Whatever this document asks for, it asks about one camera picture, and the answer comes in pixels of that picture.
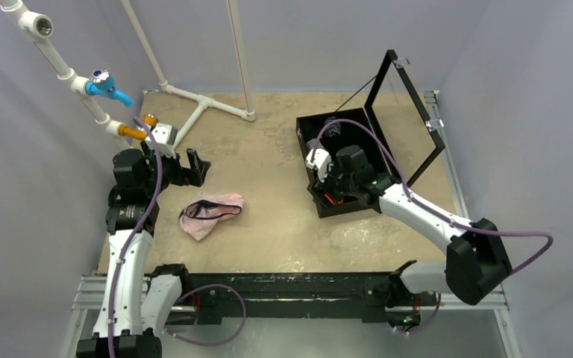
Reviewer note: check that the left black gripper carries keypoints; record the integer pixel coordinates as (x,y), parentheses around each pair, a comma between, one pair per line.
(183,175)

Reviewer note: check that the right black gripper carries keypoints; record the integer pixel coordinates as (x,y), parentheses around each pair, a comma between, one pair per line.
(324,192)

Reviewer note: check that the pink underwear navy trim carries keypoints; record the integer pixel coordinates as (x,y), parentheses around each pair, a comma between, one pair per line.
(200,217)

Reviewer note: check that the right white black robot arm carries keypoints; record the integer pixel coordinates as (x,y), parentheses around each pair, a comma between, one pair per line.
(476,261)

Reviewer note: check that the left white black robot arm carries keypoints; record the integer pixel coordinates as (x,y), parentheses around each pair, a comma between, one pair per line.
(136,304)

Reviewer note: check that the grey striped rolled sock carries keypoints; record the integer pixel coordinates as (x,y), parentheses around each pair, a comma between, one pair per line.
(312,144)

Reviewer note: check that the dark patterned rolled sock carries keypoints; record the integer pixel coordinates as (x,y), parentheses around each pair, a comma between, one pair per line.
(333,129)

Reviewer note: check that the orange faucet tap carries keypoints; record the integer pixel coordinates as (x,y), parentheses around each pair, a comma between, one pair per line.
(149,120)

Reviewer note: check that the black box with glass lid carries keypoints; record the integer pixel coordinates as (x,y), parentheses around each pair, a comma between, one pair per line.
(389,120)

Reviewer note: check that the blue faucet tap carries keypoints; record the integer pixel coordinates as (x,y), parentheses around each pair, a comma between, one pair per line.
(102,83)

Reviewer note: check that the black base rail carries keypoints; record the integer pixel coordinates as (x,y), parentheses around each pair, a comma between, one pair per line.
(371,297)

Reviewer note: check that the aluminium frame rails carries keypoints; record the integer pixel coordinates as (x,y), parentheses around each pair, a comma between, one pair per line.
(350,167)

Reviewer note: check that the white PVC pipe frame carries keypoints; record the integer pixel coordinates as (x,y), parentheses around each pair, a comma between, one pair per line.
(38,28)

